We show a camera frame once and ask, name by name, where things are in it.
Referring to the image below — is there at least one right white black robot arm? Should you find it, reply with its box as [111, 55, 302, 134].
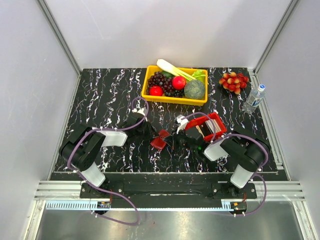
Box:
[173, 113, 271, 198]

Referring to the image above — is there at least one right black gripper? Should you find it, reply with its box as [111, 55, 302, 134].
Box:
[162, 125, 197, 152]

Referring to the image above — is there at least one clear water bottle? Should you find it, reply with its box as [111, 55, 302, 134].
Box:
[242, 84, 266, 115]

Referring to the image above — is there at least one white green leek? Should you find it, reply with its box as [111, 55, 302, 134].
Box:
[156, 59, 196, 81]

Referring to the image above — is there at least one stack of credit cards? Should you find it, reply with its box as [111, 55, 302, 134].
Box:
[196, 119, 222, 137]

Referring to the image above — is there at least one purple cable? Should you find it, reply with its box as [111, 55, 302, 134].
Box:
[66, 96, 150, 225]
[183, 112, 271, 217]

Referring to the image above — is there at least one dark green cucumber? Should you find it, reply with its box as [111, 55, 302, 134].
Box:
[161, 71, 174, 78]

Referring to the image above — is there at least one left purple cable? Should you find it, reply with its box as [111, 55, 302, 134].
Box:
[66, 96, 150, 225]

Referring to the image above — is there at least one dark purple grape bunch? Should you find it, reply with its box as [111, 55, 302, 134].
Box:
[146, 71, 185, 98]

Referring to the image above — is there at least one red apple upper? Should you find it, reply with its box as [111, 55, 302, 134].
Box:
[172, 76, 187, 90]

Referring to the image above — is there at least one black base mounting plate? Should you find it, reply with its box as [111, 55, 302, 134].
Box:
[79, 171, 258, 201]

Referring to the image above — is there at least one yellow plastic fruit tray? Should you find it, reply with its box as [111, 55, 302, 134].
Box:
[141, 65, 208, 106]

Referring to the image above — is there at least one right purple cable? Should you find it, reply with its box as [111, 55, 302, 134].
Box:
[183, 112, 271, 217]

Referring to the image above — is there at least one green lettuce leaf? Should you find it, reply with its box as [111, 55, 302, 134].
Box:
[191, 69, 206, 83]

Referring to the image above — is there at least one red card holder wallet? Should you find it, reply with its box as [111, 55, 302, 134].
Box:
[150, 129, 170, 151]

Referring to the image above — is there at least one red plastic card bin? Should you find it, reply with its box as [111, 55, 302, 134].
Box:
[185, 112, 227, 142]

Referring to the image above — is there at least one red apple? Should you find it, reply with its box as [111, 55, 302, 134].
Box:
[172, 76, 187, 90]
[149, 85, 163, 97]

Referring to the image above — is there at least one red apple lower left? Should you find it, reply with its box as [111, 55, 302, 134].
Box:
[149, 85, 163, 97]

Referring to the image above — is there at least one green melon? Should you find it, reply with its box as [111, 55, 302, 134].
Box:
[183, 79, 206, 100]

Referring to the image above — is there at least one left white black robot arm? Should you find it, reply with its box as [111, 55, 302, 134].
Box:
[58, 107, 156, 198]

